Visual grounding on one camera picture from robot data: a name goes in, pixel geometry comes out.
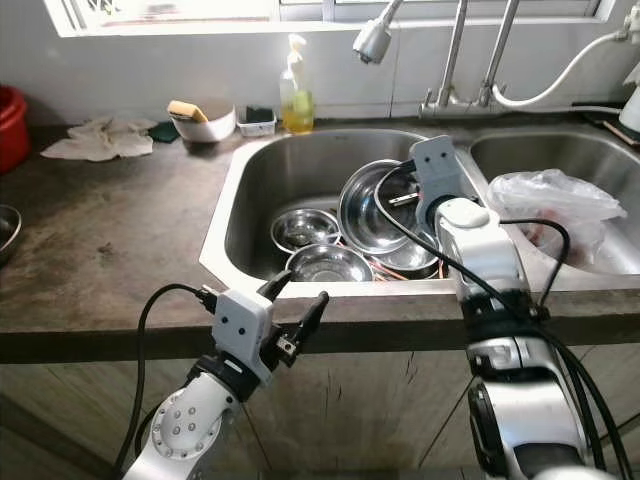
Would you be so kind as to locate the white container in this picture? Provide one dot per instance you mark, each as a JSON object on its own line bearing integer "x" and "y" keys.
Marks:
{"x": 630, "y": 110}

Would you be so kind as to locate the clear plastic bag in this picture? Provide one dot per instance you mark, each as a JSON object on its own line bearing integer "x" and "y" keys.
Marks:
{"x": 555, "y": 205}

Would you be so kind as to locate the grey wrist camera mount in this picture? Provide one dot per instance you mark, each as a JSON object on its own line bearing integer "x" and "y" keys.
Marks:
{"x": 438, "y": 175}
{"x": 242, "y": 325}

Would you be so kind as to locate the large steel bowl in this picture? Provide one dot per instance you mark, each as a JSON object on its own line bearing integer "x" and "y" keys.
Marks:
{"x": 370, "y": 210}

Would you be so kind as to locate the yellow dish soap bottle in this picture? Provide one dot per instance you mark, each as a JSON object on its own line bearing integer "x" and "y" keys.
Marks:
{"x": 297, "y": 100}

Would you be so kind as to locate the chrome spray faucet head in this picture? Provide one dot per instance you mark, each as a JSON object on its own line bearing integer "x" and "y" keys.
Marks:
{"x": 372, "y": 40}

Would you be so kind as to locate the chrome twin pipe faucet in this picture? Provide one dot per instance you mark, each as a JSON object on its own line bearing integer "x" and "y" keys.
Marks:
{"x": 450, "y": 60}

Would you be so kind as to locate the yellow sponge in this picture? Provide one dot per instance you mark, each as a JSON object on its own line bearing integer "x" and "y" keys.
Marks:
{"x": 186, "y": 110}

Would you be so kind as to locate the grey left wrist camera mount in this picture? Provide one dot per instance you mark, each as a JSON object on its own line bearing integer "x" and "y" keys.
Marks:
{"x": 242, "y": 325}

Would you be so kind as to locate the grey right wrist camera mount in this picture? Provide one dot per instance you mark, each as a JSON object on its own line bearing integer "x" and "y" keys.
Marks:
{"x": 438, "y": 175}

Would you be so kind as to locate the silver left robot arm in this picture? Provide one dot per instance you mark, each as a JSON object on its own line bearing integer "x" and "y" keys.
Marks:
{"x": 190, "y": 430}

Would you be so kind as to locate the small steel bowl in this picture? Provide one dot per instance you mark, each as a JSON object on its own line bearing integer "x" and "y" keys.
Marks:
{"x": 305, "y": 230}

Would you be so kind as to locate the green scrub pad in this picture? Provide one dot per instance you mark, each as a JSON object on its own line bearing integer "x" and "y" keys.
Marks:
{"x": 258, "y": 114}

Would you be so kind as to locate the wooden cabinet front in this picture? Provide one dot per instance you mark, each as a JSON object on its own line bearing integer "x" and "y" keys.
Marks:
{"x": 380, "y": 410}

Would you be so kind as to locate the steel pan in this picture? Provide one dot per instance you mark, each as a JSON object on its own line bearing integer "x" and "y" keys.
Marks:
{"x": 8, "y": 230}

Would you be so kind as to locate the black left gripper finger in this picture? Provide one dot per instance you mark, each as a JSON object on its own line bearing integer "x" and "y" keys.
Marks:
{"x": 313, "y": 315}
{"x": 275, "y": 283}

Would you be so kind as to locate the small white plastic tray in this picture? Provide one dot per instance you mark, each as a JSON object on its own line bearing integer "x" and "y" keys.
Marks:
{"x": 256, "y": 129}

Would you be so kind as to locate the dark rimmed steel bowl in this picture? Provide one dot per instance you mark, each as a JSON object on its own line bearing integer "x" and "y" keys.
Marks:
{"x": 410, "y": 262}

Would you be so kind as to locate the red plastic bucket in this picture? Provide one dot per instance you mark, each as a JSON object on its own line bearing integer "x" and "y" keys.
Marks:
{"x": 10, "y": 125}

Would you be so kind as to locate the white window frame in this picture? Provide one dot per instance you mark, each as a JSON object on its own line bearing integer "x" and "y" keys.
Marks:
{"x": 210, "y": 12}

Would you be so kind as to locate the dark green cloth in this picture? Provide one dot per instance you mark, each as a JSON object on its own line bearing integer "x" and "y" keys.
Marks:
{"x": 162, "y": 130}

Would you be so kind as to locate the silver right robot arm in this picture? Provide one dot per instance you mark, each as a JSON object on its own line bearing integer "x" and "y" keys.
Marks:
{"x": 490, "y": 260}

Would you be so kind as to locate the white round bowl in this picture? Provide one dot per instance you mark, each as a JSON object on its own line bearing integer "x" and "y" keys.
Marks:
{"x": 208, "y": 127}

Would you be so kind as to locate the beige crumpled rag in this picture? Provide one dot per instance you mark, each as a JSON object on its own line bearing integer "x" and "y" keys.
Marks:
{"x": 105, "y": 140}

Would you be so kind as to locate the medium steel bowl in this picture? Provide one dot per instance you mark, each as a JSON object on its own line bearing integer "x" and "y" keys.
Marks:
{"x": 328, "y": 265}

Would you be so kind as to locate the stainless steel double sink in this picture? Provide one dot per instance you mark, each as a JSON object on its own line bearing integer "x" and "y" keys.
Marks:
{"x": 290, "y": 165}

